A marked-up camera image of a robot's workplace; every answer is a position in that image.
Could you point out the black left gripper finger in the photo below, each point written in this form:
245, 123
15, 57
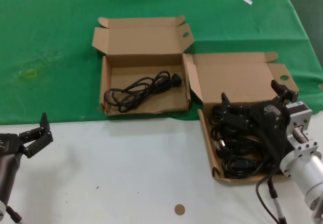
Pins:
45, 123

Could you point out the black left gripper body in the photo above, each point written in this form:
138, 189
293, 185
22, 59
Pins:
10, 144

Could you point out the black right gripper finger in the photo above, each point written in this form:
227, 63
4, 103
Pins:
234, 115
286, 92

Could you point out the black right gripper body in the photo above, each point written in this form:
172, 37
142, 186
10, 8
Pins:
270, 110

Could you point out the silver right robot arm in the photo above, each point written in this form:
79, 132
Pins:
302, 163

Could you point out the cardboard box with round hole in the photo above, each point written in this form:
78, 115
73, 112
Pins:
239, 82

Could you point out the cardboard box with oval hole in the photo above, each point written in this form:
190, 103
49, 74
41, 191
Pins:
146, 100

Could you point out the white tape strip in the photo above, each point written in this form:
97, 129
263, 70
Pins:
247, 0

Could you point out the green table cloth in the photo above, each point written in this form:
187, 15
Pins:
50, 19

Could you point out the brown round cardboard disc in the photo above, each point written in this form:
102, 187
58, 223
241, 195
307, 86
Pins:
179, 210

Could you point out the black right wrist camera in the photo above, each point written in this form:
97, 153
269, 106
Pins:
272, 145

